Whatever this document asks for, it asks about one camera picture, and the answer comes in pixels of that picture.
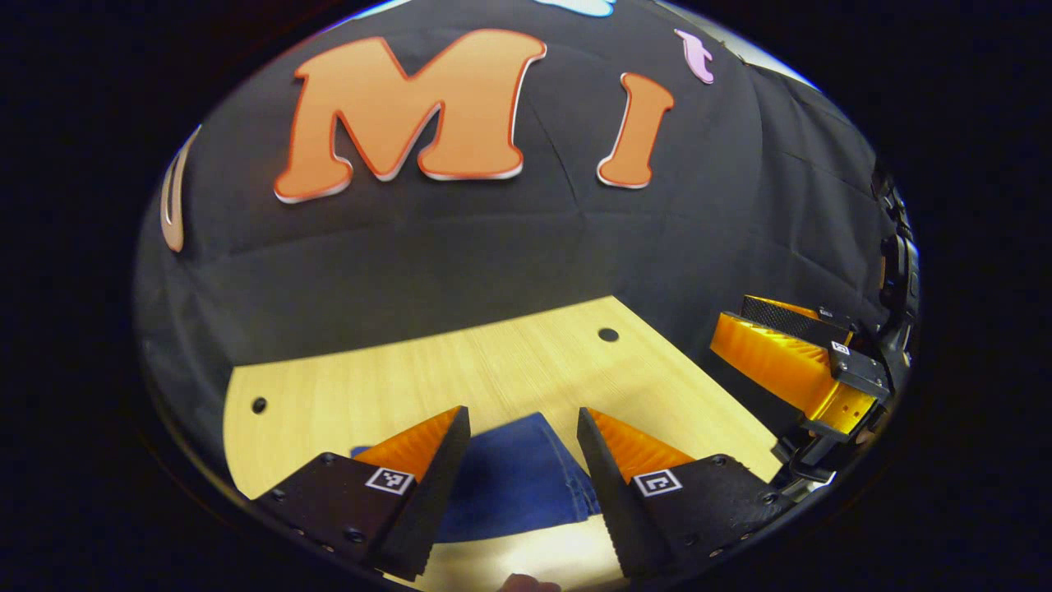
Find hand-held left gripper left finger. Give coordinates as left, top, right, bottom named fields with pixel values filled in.
left=251, top=405, right=472, bottom=580

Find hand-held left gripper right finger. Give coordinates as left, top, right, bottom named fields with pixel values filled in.
left=577, top=407, right=794, bottom=580

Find blue jeans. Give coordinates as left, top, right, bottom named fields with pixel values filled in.
left=352, top=413, right=605, bottom=543

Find black backdrop cloth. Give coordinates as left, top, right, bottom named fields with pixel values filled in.
left=133, top=0, right=913, bottom=445

